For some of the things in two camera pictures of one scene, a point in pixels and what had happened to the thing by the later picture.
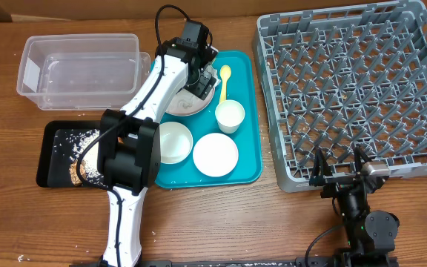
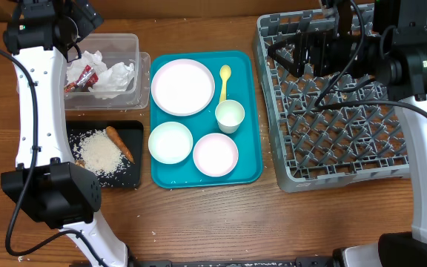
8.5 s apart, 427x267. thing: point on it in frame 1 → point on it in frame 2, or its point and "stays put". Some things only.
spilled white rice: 72,142 stays put
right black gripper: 322,176 → 314,53
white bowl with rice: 215,154 stays put
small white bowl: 176,142 stays put
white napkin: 187,104 → 115,81
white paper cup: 229,114 stays put
